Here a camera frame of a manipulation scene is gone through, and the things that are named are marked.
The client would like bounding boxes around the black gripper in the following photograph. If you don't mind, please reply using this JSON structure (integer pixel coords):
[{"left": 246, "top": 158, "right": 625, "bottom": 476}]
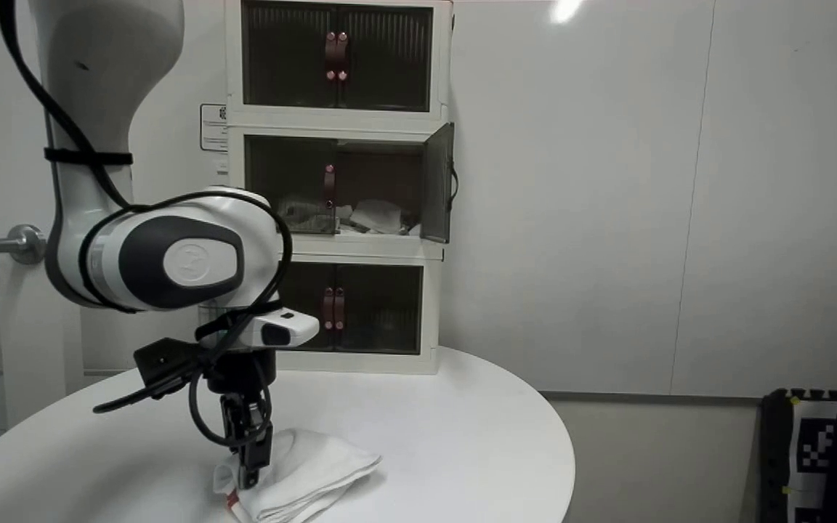
[{"left": 210, "top": 346, "right": 278, "bottom": 492}]

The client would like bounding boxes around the white towel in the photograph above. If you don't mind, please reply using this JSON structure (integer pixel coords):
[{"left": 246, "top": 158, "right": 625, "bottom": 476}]
[{"left": 213, "top": 426, "right": 386, "bottom": 523}]

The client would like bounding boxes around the dark tinted cabinet door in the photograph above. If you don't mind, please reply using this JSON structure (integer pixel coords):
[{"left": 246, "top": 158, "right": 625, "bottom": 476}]
[
  {"left": 421, "top": 123, "right": 457, "bottom": 247},
  {"left": 242, "top": 134, "right": 338, "bottom": 240}
]

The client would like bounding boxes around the white stackable cabinet unit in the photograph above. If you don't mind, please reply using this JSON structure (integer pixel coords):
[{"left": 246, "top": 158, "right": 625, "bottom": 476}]
[
  {"left": 229, "top": 125, "right": 457, "bottom": 264},
  {"left": 227, "top": 0, "right": 457, "bottom": 141},
  {"left": 229, "top": 253, "right": 444, "bottom": 379}
]

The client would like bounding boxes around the white room door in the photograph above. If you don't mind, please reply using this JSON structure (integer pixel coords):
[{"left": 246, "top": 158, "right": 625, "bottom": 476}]
[{"left": 0, "top": 0, "right": 86, "bottom": 431}]

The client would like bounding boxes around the black white calibration board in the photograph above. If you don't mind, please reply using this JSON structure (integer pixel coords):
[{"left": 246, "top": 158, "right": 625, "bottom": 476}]
[{"left": 759, "top": 386, "right": 837, "bottom": 523}]

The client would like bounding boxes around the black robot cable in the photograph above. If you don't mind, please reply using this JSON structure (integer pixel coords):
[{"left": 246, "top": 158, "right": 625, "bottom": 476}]
[{"left": 0, "top": 0, "right": 297, "bottom": 453}]

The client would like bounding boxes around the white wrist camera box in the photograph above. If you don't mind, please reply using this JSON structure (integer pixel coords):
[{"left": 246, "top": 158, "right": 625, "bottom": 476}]
[{"left": 242, "top": 305, "right": 323, "bottom": 353}]

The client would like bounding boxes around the silver lever door handle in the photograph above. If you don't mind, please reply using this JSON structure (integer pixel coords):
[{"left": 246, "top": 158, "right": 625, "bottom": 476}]
[{"left": 0, "top": 221, "right": 49, "bottom": 272}]

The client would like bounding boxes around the white wall sign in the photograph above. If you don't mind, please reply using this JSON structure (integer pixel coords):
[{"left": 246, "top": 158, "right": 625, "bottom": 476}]
[{"left": 197, "top": 99, "right": 236, "bottom": 155}]

